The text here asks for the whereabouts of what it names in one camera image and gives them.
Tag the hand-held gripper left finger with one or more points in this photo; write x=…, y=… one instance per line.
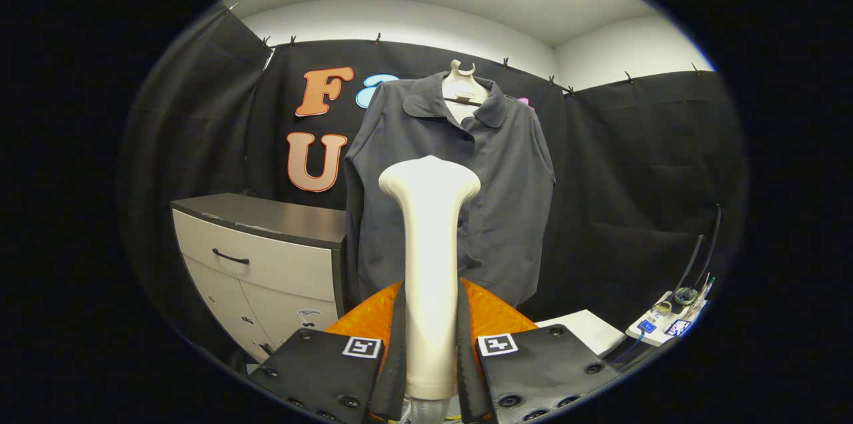
x=396, y=364

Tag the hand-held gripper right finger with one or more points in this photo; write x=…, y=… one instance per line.
x=466, y=377

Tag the white garment steamer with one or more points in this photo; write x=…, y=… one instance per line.
x=430, y=244

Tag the grey button-up shirt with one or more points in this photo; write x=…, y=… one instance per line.
x=506, y=197

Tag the white board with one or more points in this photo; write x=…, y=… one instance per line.
x=583, y=330

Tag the grey and beige cabinet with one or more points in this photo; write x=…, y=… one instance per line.
x=266, y=264

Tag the white power strip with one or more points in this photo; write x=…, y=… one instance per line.
x=656, y=329

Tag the black backdrop cloth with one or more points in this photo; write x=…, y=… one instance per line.
x=633, y=164

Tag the white mannequin torso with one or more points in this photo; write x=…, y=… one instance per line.
x=460, y=87

